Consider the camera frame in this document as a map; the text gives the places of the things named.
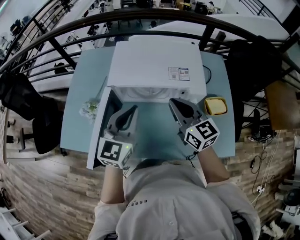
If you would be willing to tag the white wooden rack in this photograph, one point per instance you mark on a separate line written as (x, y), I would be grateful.
(14, 225)

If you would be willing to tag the brown wooden stool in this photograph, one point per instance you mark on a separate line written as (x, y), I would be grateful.
(283, 105)

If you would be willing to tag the person's light shirt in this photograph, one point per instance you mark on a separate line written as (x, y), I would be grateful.
(173, 206)

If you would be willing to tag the white power strip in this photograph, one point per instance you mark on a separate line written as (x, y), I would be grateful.
(261, 189)

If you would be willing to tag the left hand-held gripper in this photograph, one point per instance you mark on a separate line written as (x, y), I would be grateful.
(114, 151)

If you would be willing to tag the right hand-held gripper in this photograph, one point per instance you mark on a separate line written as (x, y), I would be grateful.
(202, 134)

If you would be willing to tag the black mesh office chair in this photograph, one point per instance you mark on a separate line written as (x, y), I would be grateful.
(255, 68)

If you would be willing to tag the person's left forearm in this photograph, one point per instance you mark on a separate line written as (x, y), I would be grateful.
(112, 185)

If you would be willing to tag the black floor stand base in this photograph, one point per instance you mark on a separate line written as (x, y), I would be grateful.
(260, 131)

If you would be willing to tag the black metal railing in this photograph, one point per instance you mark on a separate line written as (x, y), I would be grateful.
(70, 25)

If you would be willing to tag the person's right forearm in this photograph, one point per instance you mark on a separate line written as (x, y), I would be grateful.
(212, 166)

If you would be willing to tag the white flower bouquet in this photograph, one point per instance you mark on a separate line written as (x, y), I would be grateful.
(90, 109)

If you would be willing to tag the white microwave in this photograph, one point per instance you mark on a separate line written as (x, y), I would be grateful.
(152, 63)

